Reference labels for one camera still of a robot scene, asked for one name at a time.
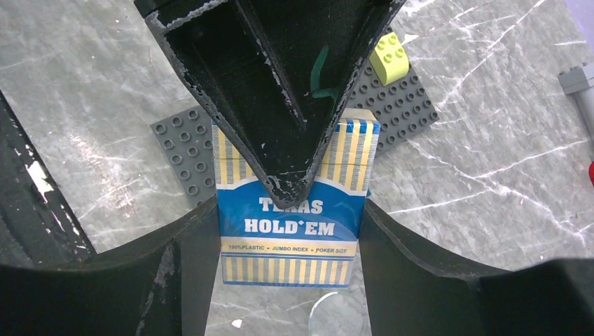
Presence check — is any grey cylinder tool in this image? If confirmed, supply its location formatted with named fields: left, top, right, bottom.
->
left=558, top=62, right=593, bottom=160

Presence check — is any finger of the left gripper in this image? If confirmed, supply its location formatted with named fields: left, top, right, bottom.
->
left=135, top=1, right=403, bottom=209
left=1, top=97, right=96, bottom=268

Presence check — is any upper grey lego baseplate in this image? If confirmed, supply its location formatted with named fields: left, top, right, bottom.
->
left=347, top=58, right=438, bottom=155

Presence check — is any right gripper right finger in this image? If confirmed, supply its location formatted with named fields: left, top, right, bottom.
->
left=359, top=200, right=593, bottom=335

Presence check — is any grey lego baseplate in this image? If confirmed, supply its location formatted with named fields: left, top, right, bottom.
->
left=151, top=106, right=216, bottom=207
left=347, top=58, right=438, bottom=155

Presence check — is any lower grey lego baseplate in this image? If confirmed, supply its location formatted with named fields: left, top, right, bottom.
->
left=151, top=106, right=216, bottom=207

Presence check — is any clear round plastic disc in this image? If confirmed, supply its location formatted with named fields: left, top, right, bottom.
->
left=308, top=291, right=371, bottom=335

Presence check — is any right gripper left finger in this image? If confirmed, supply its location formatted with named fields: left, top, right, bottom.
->
left=1, top=197, right=221, bottom=335

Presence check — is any lime green lego brick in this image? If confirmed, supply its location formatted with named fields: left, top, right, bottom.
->
left=369, top=32, right=410, bottom=86

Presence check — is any red block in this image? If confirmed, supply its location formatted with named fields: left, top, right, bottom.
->
left=588, top=161, right=594, bottom=186

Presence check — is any blue texas holdem card box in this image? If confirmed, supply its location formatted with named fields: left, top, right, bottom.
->
left=212, top=108, right=380, bottom=288

